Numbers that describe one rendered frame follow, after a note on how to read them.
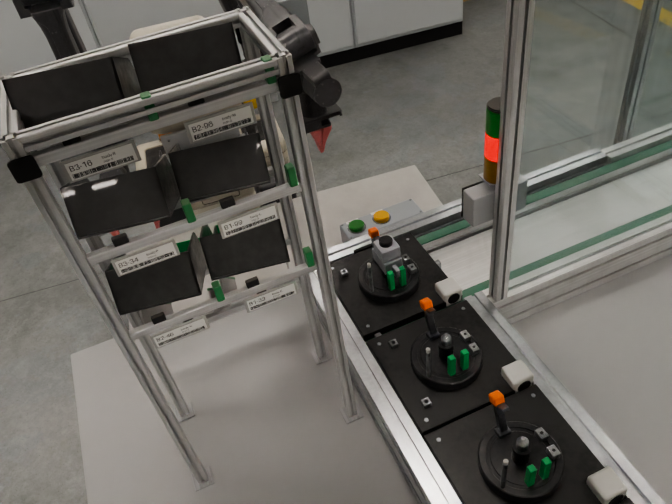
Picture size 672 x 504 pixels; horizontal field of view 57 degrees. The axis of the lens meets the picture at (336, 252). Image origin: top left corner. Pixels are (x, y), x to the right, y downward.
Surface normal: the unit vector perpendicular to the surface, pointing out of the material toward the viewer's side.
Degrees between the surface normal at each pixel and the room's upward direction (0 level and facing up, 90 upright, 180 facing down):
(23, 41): 90
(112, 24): 90
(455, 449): 0
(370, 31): 90
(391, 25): 90
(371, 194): 0
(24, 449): 0
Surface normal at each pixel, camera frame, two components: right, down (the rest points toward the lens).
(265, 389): -0.12, -0.72
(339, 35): 0.28, 0.63
